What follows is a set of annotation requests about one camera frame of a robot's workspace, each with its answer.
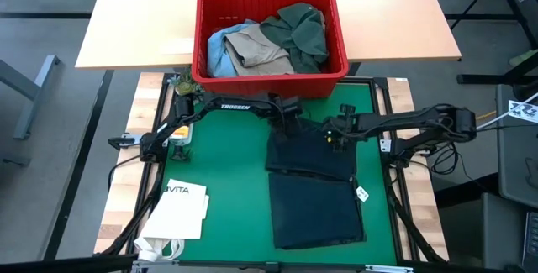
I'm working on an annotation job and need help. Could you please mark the black metal station frame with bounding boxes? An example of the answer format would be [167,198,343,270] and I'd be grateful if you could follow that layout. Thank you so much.
[93,71,450,273]

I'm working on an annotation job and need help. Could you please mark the black cable bundle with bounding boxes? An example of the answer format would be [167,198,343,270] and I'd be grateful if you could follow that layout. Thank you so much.
[428,140,464,178]

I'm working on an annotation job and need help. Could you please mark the dark green shirt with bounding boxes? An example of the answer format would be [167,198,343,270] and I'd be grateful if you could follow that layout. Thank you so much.
[259,2,330,75]

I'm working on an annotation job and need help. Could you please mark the white box with orange label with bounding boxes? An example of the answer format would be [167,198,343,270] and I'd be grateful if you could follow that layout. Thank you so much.
[167,123,195,146]

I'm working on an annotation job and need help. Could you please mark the green table mat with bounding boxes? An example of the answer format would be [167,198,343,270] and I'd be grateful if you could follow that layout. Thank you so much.
[161,81,398,265]

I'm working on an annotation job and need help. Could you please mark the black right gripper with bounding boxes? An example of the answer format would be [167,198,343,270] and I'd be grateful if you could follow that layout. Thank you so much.
[321,111,367,154]

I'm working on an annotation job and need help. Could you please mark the black metal table legs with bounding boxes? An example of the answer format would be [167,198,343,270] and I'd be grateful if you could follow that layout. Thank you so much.
[448,0,538,86]

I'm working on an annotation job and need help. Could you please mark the red plastic laundry bin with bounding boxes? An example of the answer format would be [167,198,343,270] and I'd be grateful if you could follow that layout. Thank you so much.
[191,0,351,103]

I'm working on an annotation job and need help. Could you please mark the small black stand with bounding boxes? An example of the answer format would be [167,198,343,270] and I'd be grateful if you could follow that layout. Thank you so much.
[171,145,193,164]

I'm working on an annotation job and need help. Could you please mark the grey metal table leg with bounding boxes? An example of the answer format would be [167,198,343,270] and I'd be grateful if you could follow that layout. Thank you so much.
[0,54,62,140]

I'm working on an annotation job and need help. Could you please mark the green object on floor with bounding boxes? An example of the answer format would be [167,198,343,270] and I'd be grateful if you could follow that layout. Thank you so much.
[508,48,538,67]

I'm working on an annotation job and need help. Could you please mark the light wooden table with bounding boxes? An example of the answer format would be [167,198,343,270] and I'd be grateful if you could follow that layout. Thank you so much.
[75,0,462,71]

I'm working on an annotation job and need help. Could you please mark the grey cabinet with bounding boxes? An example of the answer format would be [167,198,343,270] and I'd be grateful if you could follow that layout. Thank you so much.
[495,83,538,210]

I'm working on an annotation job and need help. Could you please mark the white floor cable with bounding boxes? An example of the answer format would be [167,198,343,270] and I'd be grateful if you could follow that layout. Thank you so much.
[477,92,538,131]

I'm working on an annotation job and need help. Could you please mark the white printed sign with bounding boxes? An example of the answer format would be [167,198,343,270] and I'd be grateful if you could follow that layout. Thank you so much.
[507,99,538,125]

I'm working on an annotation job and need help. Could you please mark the light blue garment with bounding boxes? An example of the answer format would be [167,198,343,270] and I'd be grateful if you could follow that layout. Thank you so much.
[206,22,254,79]

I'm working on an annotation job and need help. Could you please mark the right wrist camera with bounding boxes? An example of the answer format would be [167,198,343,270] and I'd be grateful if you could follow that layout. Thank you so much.
[337,103,358,118]

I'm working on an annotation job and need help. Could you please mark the dark blue denim jeans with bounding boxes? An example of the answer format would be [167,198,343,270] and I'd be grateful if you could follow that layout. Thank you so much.
[264,117,367,250]

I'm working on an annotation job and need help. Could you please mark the grey box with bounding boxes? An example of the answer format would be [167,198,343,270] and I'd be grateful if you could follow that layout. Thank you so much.
[436,192,527,270]

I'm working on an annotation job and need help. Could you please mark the white tote bag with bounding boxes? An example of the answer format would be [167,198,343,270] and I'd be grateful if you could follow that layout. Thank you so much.
[134,177,211,263]

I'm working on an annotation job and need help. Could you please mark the beige garment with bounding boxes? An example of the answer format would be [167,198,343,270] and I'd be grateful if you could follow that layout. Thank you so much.
[223,23,296,78]

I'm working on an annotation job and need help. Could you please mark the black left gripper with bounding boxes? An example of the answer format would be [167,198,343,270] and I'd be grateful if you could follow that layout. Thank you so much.
[267,93,304,145]

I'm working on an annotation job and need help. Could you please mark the small potted succulent plant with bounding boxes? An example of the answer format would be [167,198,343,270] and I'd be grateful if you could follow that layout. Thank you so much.
[169,70,208,98]

